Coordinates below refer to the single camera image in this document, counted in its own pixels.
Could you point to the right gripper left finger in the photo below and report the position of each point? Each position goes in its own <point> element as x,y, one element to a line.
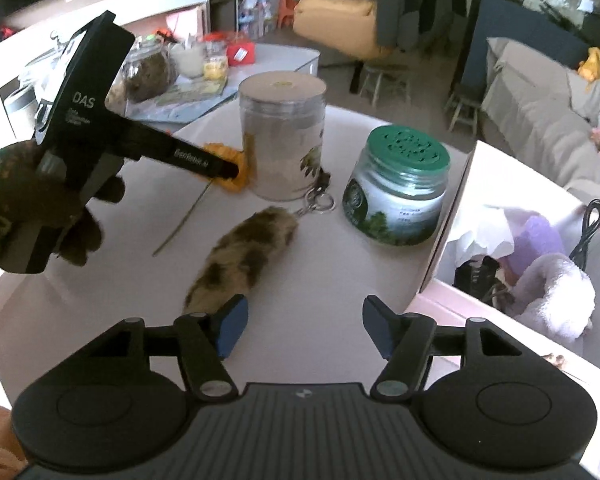
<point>206,340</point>

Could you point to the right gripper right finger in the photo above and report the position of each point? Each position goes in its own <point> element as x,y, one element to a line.
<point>404,341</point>

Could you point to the brown furry tail keychain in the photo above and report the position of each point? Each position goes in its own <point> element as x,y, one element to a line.
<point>238,259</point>

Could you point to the white cloth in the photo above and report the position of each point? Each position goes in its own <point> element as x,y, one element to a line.
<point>481,232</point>

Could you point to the lavender fluffy headband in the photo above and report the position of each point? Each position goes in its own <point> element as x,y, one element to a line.
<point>555,298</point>

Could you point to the purple pink soft toy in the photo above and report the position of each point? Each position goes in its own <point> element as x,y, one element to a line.
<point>537,238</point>

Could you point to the gloved left hand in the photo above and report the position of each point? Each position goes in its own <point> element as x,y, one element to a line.
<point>27,196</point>

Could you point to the glass jar dark contents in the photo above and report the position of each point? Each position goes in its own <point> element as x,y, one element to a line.
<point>147,71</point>

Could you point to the grey side table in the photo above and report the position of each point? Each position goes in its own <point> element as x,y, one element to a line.
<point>269,58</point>

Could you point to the blue picture book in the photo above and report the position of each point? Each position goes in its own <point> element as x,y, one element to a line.
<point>183,103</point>

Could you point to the green lid glass jar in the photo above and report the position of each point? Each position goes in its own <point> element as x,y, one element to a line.
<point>397,187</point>

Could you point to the small yellow jar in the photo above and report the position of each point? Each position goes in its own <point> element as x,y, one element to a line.
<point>216,62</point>

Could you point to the pink cardboard box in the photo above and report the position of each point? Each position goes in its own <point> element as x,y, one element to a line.
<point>480,287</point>

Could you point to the red box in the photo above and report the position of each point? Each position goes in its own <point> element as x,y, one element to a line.
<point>241,53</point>

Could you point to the tall clear jar beige lid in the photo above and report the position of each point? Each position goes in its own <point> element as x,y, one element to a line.
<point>283,121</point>

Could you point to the small wooden stool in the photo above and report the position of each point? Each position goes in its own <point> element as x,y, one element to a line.
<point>463,108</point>

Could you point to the grey covered sofa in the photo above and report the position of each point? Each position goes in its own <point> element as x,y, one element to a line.
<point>544,114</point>

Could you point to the yellow armchair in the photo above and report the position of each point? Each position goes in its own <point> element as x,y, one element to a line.
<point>348,26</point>

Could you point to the yellow duck plush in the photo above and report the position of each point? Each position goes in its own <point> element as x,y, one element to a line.
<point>589,69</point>

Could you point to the dark jackets on rack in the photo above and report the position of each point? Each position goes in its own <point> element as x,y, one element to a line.
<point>421,24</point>

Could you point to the dark blue cabinet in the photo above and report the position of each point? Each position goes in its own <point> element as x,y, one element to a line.
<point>504,18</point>

